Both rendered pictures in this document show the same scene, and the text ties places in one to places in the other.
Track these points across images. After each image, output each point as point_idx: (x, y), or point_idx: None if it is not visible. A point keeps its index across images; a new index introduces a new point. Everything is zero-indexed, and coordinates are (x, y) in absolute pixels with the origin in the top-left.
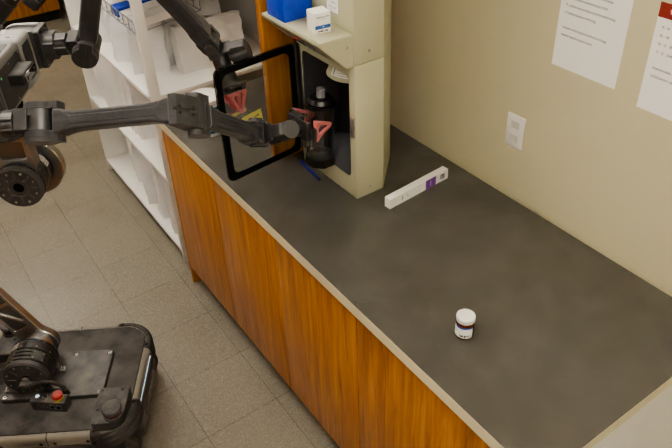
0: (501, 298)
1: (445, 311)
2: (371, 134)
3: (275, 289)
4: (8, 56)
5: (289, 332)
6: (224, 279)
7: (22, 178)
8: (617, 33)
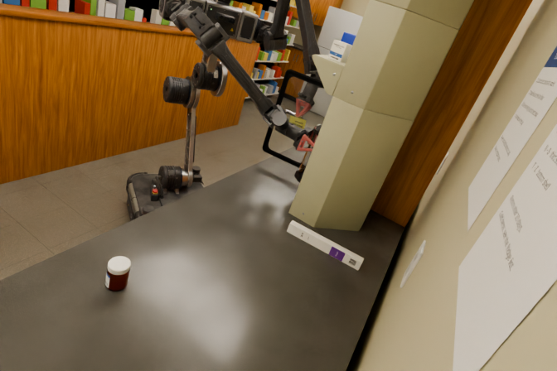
0: (179, 318)
1: (150, 268)
2: (322, 170)
3: None
4: (228, 8)
5: None
6: None
7: (198, 69)
8: (525, 137)
